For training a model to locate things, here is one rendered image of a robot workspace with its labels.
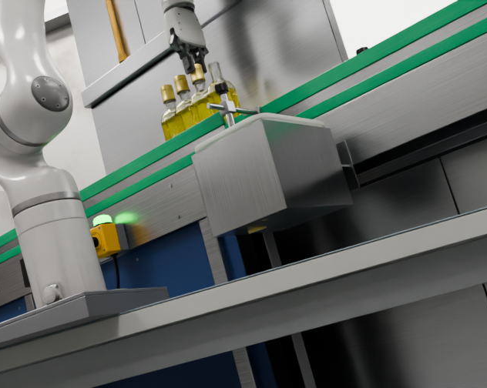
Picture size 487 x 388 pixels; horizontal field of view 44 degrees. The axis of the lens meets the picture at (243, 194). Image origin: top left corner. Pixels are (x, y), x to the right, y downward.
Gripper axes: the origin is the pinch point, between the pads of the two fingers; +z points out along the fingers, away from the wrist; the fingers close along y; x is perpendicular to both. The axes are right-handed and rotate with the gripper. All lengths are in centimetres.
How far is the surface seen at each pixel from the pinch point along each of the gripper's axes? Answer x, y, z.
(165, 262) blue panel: -14, 13, 47
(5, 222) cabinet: -300, -123, -46
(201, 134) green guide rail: 7.5, 13.5, 22.8
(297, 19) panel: 25.6, -12.0, -2.1
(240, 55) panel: 6.2, -12.2, -2.3
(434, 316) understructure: 34, -15, 74
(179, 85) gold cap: -5.3, 1.6, 3.2
